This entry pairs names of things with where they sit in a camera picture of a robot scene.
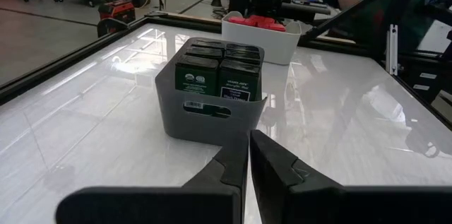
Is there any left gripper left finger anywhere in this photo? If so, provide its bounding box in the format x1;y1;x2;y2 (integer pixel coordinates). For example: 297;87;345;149
182;135;250;224

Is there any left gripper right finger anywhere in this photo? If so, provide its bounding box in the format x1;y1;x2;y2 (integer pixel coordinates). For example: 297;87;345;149
249;129;345;224

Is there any dark grey plastic bin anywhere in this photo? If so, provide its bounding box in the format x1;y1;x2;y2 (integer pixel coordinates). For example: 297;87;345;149
154;36;268;147

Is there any white plastic bin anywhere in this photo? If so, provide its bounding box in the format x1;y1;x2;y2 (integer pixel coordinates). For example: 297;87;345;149
221;11;303;66

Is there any red black tool case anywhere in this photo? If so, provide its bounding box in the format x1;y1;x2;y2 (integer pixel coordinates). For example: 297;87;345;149
97;0;137;23

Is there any white metal bracket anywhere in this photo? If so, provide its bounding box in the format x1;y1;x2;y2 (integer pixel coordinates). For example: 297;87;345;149
385;23;399;76

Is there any black frame clamp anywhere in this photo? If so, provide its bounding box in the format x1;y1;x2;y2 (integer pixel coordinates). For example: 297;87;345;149
96;17;130;38

